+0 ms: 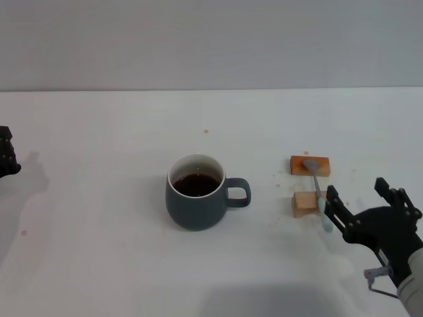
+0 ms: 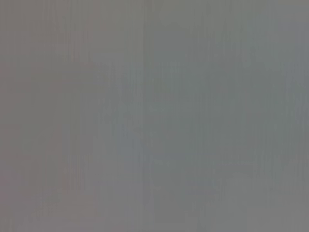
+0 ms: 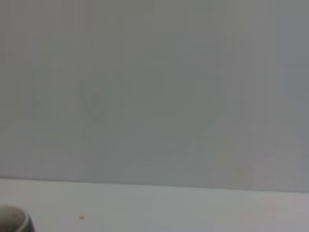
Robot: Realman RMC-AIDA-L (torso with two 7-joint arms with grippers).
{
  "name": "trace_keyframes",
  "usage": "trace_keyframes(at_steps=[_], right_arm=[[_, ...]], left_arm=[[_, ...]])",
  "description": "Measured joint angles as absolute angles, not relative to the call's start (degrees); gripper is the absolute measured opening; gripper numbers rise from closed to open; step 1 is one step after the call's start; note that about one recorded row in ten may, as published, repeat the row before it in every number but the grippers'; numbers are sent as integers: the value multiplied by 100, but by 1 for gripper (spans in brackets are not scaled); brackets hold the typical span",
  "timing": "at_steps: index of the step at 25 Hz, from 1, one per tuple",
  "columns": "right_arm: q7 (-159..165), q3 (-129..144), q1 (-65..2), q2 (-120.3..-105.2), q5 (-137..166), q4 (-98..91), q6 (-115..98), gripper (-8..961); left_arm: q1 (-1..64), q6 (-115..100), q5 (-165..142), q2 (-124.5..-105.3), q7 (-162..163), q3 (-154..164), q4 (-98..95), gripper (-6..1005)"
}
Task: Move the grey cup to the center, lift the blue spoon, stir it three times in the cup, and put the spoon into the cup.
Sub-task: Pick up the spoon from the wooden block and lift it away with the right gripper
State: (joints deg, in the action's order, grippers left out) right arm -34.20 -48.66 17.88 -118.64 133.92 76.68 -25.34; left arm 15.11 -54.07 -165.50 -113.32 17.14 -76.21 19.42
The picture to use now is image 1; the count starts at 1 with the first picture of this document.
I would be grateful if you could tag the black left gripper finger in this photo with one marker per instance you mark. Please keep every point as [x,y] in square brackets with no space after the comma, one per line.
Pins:
[8,155]

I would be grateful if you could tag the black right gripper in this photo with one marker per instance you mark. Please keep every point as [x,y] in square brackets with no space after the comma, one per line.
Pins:
[386,231]

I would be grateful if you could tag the dark grey ceramic coffee mug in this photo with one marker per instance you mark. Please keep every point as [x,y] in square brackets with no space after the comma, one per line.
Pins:
[195,211]

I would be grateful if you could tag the orange-stained wooden block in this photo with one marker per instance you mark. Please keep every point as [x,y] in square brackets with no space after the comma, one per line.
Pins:
[324,168]

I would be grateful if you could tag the pale notched wooden block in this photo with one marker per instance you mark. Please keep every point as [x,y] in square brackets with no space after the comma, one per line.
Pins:
[304,203]

